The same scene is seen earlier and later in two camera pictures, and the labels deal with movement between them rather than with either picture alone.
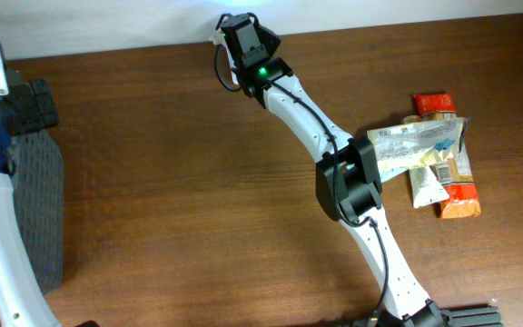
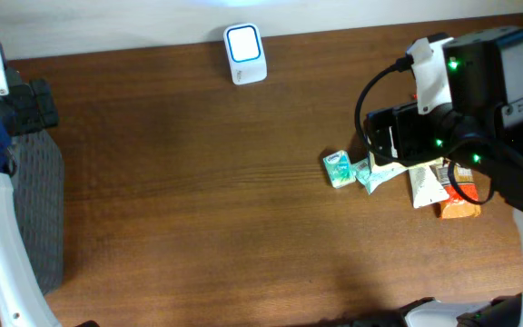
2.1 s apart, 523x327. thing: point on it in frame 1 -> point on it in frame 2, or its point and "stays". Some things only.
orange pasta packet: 454,173 stays
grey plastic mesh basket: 38,178 stays
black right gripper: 247,34 -> 380,137
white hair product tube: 426,186 stays
